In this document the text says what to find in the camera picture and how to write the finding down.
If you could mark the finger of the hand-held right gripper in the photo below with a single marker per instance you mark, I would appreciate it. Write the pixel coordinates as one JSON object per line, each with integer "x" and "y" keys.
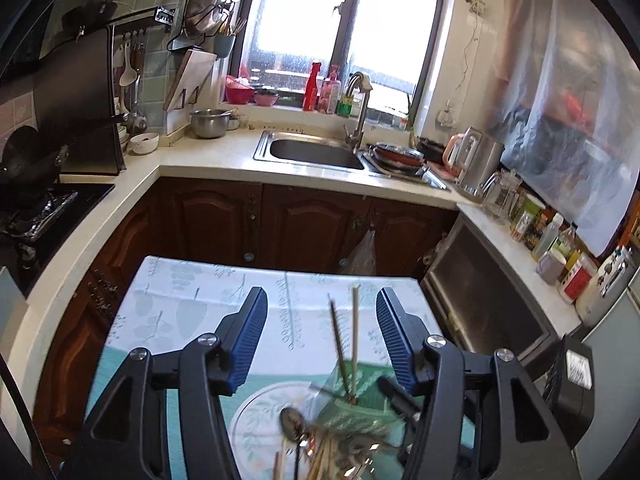
{"x": 395, "y": 395}

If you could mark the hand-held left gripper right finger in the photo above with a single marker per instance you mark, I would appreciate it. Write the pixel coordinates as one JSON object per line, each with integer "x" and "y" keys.
{"x": 395, "y": 340}

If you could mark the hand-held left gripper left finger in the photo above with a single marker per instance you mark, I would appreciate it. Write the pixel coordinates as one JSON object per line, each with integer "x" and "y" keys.
{"x": 250, "y": 340}

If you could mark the green utensil holder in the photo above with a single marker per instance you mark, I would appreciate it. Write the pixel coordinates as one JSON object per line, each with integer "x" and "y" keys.
{"x": 362, "y": 387}

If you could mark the brown wooden chopstick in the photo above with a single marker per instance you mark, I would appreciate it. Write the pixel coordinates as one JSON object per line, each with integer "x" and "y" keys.
{"x": 339, "y": 340}

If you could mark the steel fork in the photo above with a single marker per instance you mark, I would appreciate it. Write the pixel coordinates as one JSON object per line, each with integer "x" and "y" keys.
{"x": 360, "y": 452}

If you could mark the small steel spoon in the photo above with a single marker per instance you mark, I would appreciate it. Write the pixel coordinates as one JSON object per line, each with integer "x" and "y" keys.
{"x": 294, "y": 422}

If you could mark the light wooden chopstick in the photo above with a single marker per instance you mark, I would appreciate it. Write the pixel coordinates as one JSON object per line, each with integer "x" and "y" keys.
{"x": 317, "y": 460}
{"x": 277, "y": 467}

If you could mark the pale grey appliance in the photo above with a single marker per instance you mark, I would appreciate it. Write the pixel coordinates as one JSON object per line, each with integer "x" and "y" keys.
{"x": 615, "y": 360}

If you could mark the printed tablecloth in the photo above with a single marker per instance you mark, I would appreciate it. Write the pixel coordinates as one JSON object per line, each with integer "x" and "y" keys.
{"x": 175, "y": 310}

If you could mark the hanging clear plastic bag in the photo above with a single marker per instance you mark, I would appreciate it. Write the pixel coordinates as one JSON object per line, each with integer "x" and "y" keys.
{"x": 362, "y": 255}

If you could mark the built-in steel cabinet appliance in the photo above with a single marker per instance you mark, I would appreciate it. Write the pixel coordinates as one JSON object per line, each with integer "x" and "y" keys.
{"x": 480, "y": 290}

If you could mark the row of condiment bottles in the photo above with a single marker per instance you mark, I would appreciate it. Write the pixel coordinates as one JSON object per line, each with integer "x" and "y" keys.
{"x": 550, "y": 240}

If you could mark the glass pitcher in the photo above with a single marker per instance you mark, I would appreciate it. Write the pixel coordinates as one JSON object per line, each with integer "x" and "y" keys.
{"x": 500, "y": 195}

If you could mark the red frying pan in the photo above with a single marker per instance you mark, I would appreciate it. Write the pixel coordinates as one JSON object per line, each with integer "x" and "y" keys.
{"x": 397, "y": 154}

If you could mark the black pot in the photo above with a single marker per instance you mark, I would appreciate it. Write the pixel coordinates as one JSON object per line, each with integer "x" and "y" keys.
{"x": 431, "y": 150}

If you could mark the steel electric kettle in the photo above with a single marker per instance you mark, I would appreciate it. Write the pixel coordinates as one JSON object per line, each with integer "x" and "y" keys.
{"x": 480, "y": 165}

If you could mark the steel sink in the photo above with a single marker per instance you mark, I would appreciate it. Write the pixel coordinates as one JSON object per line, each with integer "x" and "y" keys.
{"x": 310, "y": 152}

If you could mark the steel faucet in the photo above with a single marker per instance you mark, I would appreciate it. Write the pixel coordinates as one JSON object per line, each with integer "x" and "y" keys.
{"x": 361, "y": 120}

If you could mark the white bowl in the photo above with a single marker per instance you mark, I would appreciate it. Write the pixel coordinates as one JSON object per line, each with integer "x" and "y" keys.
{"x": 144, "y": 144}

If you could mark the gas stove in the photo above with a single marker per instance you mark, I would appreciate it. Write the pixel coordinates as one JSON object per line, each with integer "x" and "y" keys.
{"x": 50, "y": 210}

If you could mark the green dish soap bottle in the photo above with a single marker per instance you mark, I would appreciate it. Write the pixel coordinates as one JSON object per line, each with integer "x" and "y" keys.
{"x": 344, "y": 106}

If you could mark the pink bowl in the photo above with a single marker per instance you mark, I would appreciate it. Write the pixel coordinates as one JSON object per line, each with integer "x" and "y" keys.
{"x": 266, "y": 98}

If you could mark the pink basin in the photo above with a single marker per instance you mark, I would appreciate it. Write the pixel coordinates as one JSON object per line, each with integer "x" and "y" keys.
{"x": 240, "y": 92}

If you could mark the pink bottle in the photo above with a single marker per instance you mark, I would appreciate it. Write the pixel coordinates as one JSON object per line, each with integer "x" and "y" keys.
{"x": 331, "y": 92}

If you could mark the red bottle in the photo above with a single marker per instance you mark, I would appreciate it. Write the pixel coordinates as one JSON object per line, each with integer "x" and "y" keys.
{"x": 311, "y": 90}

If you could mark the wooden cutting board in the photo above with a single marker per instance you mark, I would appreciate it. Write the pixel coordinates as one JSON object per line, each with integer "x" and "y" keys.
{"x": 192, "y": 77}

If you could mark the translucent plastic sheet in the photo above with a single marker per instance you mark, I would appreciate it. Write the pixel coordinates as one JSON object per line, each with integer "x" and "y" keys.
{"x": 565, "y": 110}

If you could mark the black wok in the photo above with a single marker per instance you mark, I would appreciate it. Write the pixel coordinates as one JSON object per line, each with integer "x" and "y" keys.
{"x": 25, "y": 160}

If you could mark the black splash guard panel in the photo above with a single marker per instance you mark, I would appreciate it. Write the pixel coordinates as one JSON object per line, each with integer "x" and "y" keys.
{"x": 75, "y": 110}

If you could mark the window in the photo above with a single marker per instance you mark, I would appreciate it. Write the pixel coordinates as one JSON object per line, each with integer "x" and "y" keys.
{"x": 300, "y": 35}

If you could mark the hanging steel wok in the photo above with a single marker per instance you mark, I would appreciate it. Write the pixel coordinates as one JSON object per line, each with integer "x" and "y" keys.
{"x": 207, "y": 2}

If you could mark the hanging black frying pan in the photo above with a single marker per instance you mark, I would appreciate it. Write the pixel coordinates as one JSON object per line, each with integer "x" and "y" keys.
{"x": 90, "y": 12}

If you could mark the black range hood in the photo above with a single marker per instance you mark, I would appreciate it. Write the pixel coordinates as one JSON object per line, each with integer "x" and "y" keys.
{"x": 25, "y": 45}

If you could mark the wall socket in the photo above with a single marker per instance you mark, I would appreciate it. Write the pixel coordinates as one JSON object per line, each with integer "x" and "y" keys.
{"x": 446, "y": 116}

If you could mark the rail of hanging ladles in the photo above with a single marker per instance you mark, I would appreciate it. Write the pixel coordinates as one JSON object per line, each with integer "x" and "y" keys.
{"x": 129, "y": 72}

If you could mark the teal wall utensil cup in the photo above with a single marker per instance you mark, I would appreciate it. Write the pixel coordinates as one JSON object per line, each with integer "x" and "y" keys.
{"x": 226, "y": 45}

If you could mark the chrome wall rack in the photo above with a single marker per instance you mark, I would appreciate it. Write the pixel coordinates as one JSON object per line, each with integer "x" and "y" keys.
{"x": 165, "y": 15}

